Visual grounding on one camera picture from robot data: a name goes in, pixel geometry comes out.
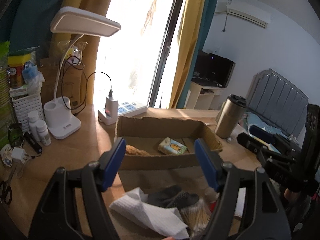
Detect red round object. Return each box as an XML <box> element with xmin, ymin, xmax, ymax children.
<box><xmin>209</xmin><ymin>201</ymin><xmax>217</xmax><ymax>213</ymax></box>

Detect brown plush toy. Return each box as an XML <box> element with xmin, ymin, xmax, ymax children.
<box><xmin>125</xmin><ymin>145</ymin><xmax>149</xmax><ymax>156</ymax></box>

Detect cotton swab bag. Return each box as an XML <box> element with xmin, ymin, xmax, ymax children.
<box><xmin>180</xmin><ymin>198</ymin><xmax>211</xmax><ymax>233</ymax></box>

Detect black sock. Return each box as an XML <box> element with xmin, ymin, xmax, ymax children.
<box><xmin>146</xmin><ymin>185</ymin><xmax>200</xmax><ymax>210</ymax></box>

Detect tissue pack with cartoon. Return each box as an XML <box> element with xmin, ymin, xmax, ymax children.
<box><xmin>157</xmin><ymin>137</ymin><xmax>187</xmax><ymax>155</ymax></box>

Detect white paper towel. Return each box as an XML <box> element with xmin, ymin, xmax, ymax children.
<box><xmin>109</xmin><ymin>187</ymin><xmax>189</xmax><ymax>239</ymax></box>

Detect steel travel mug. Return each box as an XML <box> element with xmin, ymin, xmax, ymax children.
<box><xmin>214</xmin><ymin>94</ymin><xmax>247</xmax><ymax>139</ymax></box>

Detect brown cardboard box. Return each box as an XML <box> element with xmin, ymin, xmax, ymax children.
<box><xmin>114</xmin><ymin>115</ymin><xmax>223</xmax><ymax>171</ymax></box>

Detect white desk lamp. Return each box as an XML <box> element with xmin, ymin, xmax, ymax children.
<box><xmin>43</xmin><ymin>6</ymin><xmax>121</xmax><ymax>140</ymax></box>

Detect white USB charger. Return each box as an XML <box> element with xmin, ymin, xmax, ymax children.
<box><xmin>105</xmin><ymin>97</ymin><xmax>118</xmax><ymax>119</ymax></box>

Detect white power strip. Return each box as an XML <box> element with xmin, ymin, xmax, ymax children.
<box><xmin>98</xmin><ymin>102</ymin><xmax>148</xmax><ymax>126</ymax></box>

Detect white plug adapter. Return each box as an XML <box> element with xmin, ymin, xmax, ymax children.
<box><xmin>11</xmin><ymin>147</ymin><xmax>31</xmax><ymax>164</ymax></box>

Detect grey bed headboard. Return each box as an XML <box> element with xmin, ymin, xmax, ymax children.
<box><xmin>246</xmin><ymin>69</ymin><xmax>309</xmax><ymax>137</ymax></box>

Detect white TV stand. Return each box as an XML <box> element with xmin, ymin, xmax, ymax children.
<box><xmin>184</xmin><ymin>81</ymin><xmax>223</xmax><ymax>110</ymax></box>

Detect black scissors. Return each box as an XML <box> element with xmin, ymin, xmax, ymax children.
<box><xmin>1</xmin><ymin>166</ymin><xmax>16</xmax><ymax>205</ymax></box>

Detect brown paper bag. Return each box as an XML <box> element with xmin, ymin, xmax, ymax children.
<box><xmin>39</xmin><ymin>58</ymin><xmax>84</xmax><ymax>109</ymax></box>

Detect white perforated basket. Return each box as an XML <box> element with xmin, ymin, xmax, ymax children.
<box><xmin>12</xmin><ymin>93</ymin><xmax>44</xmax><ymax>133</ymax></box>

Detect black television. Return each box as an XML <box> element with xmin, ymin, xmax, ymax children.
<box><xmin>191</xmin><ymin>51</ymin><xmax>235</xmax><ymax>88</ymax></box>

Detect green snack bag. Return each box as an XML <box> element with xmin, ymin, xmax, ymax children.
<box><xmin>0</xmin><ymin>41</ymin><xmax>16</xmax><ymax>148</ymax></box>

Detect plush toys in bag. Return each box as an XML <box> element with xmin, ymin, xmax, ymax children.
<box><xmin>65</xmin><ymin>46</ymin><xmax>82</xmax><ymax>65</ymax></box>

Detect yellow curtain right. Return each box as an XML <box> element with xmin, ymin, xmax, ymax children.
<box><xmin>169</xmin><ymin>0</ymin><xmax>205</xmax><ymax>108</ymax></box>

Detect yellow curtain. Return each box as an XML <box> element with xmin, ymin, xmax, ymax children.
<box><xmin>48</xmin><ymin>0</ymin><xmax>121</xmax><ymax>106</ymax></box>
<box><xmin>169</xmin><ymin>0</ymin><xmax>205</xmax><ymax>108</ymax></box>

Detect white air conditioner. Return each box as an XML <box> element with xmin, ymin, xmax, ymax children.
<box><xmin>215</xmin><ymin>0</ymin><xmax>271</xmax><ymax>28</ymax></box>

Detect teal curtain left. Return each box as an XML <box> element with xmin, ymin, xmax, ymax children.
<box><xmin>1</xmin><ymin>0</ymin><xmax>63</xmax><ymax>55</ymax></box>

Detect teal curtain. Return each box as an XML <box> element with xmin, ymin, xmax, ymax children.
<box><xmin>1</xmin><ymin>0</ymin><xmax>63</xmax><ymax>55</ymax></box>
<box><xmin>176</xmin><ymin>0</ymin><xmax>217</xmax><ymax>108</ymax></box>

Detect yellow curtain left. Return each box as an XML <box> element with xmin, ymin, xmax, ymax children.
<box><xmin>48</xmin><ymin>0</ymin><xmax>121</xmax><ymax>106</ymax></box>

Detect teal curtain right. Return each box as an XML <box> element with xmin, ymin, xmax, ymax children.
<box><xmin>176</xmin><ymin>0</ymin><xmax>217</xmax><ymax>108</ymax></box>

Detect black charger cable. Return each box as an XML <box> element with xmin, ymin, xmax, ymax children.
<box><xmin>58</xmin><ymin>55</ymin><xmax>114</xmax><ymax>117</ymax></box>

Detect black window frame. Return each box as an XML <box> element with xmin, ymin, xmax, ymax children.
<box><xmin>148</xmin><ymin>0</ymin><xmax>183</xmax><ymax>107</ymax></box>

